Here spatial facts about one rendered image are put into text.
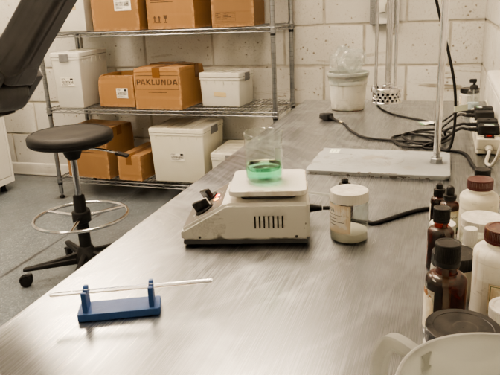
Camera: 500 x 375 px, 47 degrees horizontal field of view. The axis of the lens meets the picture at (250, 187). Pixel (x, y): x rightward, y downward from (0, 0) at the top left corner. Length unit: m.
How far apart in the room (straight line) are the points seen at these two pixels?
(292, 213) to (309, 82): 2.56
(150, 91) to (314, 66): 0.94
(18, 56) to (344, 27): 2.62
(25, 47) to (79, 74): 2.64
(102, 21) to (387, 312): 2.89
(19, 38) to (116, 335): 0.43
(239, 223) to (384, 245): 0.22
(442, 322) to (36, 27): 0.64
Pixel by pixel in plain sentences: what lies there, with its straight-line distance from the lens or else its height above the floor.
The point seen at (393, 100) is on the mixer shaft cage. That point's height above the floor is 0.90.
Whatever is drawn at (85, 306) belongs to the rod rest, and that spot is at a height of 0.77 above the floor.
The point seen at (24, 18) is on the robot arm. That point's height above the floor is 1.10.
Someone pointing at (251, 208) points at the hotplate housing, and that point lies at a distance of 0.88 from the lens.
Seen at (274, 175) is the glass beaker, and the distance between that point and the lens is 0.90.
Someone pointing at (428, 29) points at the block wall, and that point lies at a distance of 3.31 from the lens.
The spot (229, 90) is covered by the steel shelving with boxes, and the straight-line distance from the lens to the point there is 3.22.
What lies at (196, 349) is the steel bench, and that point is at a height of 0.75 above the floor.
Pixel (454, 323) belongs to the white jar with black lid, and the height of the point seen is 0.82.
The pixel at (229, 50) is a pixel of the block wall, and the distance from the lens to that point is 3.53.
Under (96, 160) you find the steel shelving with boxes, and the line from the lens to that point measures 3.60.
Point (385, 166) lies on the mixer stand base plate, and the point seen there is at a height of 0.76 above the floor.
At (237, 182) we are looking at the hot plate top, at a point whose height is 0.84.
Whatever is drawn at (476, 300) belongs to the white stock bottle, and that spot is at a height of 0.77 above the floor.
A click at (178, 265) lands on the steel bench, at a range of 0.86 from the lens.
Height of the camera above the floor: 1.11
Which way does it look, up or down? 18 degrees down
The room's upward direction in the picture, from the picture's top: 3 degrees counter-clockwise
